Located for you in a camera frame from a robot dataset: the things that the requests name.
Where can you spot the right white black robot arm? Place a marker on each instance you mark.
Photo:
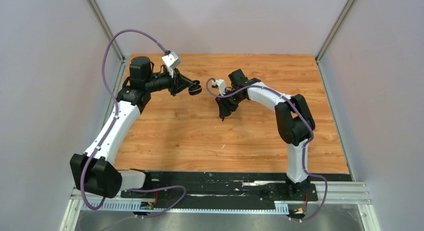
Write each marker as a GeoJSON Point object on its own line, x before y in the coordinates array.
{"type": "Point", "coordinates": [294, 121]}

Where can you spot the aluminium corner post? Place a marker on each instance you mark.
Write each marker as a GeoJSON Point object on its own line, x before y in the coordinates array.
{"type": "Point", "coordinates": [93, 4]}
{"type": "Point", "coordinates": [335, 29]}

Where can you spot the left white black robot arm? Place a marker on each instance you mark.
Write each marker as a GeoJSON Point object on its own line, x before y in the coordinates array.
{"type": "Point", "coordinates": [93, 171]}

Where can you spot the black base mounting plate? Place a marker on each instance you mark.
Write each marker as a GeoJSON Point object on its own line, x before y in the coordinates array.
{"type": "Point", "coordinates": [207, 190]}

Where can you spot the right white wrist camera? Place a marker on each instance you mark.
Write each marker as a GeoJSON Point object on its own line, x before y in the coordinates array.
{"type": "Point", "coordinates": [221, 85]}

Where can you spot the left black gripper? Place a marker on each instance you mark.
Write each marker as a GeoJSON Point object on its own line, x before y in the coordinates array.
{"type": "Point", "coordinates": [179, 83]}

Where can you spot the left aluminium corner post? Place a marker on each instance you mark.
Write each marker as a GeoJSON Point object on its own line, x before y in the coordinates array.
{"type": "Point", "coordinates": [93, 4]}

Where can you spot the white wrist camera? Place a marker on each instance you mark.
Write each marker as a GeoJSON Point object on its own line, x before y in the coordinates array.
{"type": "Point", "coordinates": [221, 85]}
{"type": "Point", "coordinates": [171, 62]}

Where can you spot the aluminium rail frame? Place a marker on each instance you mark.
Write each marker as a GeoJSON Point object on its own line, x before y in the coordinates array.
{"type": "Point", "coordinates": [341, 206]}

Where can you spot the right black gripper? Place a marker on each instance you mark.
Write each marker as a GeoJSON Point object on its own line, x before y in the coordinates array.
{"type": "Point", "coordinates": [226, 109]}

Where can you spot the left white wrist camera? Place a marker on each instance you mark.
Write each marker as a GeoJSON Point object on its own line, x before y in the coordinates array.
{"type": "Point", "coordinates": [171, 62]}

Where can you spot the black earbud charging case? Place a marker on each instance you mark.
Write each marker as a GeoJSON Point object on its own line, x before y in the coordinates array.
{"type": "Point", "coordinates": [195, 88]}

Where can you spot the right aluminium corner post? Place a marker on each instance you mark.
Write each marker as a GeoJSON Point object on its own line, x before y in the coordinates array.
{"type": "Point", "coordinates": [335, 29]}

